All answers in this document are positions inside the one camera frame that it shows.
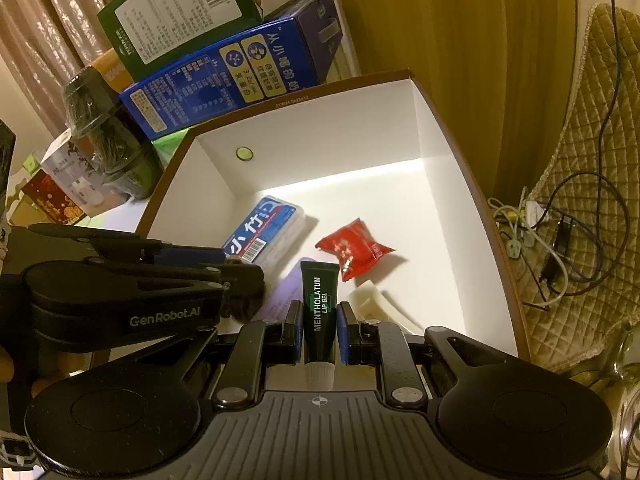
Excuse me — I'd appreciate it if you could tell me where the purple handled makeup brush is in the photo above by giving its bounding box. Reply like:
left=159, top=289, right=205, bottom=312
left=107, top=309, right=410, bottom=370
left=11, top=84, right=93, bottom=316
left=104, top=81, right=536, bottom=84
left=222, top=262, right=305, bottom=324

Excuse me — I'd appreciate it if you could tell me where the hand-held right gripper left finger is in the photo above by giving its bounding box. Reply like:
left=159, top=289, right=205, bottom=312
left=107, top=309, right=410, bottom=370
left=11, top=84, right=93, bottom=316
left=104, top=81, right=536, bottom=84
left=180, top=301, right=306, bottom=411

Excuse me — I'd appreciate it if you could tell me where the quilted olive cushion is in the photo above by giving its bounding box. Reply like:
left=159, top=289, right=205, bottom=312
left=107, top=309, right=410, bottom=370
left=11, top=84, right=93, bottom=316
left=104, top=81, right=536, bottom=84
left=520, top=4, right=640, bottom=377

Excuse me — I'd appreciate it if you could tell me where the red snack packet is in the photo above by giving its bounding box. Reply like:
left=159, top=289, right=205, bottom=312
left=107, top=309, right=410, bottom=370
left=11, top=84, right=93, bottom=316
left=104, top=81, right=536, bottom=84
left=315, top=217, right=397, bottom=281

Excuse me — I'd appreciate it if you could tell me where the white cable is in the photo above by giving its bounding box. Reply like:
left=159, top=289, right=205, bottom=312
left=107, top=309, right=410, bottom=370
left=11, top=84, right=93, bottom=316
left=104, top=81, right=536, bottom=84
left=487, top=195, right=572, bottom=307

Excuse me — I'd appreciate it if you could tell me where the dark green lip gel tube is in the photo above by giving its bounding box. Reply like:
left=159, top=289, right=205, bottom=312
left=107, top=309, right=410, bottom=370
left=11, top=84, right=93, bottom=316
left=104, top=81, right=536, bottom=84
left=300, top=260, right=341, bottom=390

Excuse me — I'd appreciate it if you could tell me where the white appliance picture box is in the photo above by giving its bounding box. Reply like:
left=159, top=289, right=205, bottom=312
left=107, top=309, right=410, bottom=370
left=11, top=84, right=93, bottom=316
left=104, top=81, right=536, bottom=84
left=40, top=130, right=126, bottom=219

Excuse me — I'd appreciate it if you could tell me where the black power adapter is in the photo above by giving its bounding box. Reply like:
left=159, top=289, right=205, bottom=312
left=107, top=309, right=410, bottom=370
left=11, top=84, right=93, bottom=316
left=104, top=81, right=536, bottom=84
left=540, top=215, right=575, bottom=286

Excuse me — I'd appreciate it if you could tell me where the orange box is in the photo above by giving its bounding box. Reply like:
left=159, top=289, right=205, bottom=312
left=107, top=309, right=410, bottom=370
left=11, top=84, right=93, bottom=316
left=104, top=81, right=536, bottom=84
left=90, top=52, right=135, bottom=84

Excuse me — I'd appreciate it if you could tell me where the clear blue label floss box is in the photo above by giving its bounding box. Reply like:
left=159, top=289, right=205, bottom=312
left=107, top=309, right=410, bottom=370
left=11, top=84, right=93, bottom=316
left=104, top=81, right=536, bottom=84
left=222, top=195, right=307, bottom=266

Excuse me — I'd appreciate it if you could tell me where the green white-label box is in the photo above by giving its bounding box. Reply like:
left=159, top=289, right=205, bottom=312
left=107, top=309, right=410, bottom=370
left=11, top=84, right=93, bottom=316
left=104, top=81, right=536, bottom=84
left=96, top=0, right=266, bottom=81

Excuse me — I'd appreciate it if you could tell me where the white plastic holder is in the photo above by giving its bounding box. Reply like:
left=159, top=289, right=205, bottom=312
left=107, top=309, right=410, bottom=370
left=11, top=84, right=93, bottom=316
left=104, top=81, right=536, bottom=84
left=347, top=282, right=426, bottom=336

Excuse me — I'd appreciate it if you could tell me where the dark glass jar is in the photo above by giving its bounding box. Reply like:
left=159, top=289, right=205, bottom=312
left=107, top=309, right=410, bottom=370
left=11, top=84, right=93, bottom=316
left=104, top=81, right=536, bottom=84
left=62, top=66, right=164, bottom=201

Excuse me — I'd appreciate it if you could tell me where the black cable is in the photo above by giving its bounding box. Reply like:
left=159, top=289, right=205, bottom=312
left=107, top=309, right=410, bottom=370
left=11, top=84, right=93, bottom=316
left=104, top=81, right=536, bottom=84
left=542, top=0, right=632, bottom=302

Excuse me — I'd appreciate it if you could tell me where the blue printed box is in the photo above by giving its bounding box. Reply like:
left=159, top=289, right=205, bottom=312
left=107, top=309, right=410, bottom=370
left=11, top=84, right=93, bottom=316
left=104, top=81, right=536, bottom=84
left=120, top=0, right=344, bottom=141

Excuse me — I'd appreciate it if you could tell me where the red gold-print box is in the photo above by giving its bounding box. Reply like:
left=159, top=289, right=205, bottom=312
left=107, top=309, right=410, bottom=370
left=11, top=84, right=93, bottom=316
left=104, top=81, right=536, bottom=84
left=22, top=175, right=89, bottom=227

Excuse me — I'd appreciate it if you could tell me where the tan box with cream hanger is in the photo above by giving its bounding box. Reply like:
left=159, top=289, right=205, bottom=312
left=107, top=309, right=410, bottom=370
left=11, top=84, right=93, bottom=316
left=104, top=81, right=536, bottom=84
left=2, top=160, right=46, bottom=226

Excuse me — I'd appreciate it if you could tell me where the large brown white-lined box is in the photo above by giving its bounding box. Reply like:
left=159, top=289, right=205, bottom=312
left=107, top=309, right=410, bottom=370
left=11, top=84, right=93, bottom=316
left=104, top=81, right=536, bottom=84
left=135, top=72, right=532, bottom=361

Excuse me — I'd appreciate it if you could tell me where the shiny green packet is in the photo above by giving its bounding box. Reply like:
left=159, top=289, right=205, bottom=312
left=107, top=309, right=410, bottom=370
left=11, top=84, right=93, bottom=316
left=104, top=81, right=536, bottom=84
left=152, top=130, right=197, bottom=172

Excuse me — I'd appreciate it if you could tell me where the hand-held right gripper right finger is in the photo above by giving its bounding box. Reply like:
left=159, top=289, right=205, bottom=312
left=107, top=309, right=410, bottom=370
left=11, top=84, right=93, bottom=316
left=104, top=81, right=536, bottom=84
left=336, top=301, right=508, bottom=409

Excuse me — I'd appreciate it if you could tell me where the beige curtain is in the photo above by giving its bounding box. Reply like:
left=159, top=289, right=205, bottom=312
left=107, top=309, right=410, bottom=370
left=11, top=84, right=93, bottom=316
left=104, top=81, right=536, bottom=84
left=0, top=0, right=171, bottom=142

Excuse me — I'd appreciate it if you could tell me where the white power strip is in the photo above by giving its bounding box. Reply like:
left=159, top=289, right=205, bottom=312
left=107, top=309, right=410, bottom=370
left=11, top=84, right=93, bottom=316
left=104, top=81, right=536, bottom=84
left=492, top=197, right=552, bottom=261

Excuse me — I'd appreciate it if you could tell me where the mustard curtain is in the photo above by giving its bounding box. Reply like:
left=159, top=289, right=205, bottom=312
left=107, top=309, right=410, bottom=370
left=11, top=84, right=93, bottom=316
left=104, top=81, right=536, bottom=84
left=327, top=0, right=584, bottom=207

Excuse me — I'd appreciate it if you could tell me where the person's left hand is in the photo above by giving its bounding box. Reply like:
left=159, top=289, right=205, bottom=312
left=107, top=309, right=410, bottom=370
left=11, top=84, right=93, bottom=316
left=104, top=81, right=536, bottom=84
left=27, top=351, right=93, bottom=403

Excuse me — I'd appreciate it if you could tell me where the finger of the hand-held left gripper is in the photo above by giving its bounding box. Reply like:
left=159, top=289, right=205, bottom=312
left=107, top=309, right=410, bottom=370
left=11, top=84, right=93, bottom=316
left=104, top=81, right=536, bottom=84
left=85, top=256, right=236, bottom=292
left=27, top=222, right=227, bottom=267

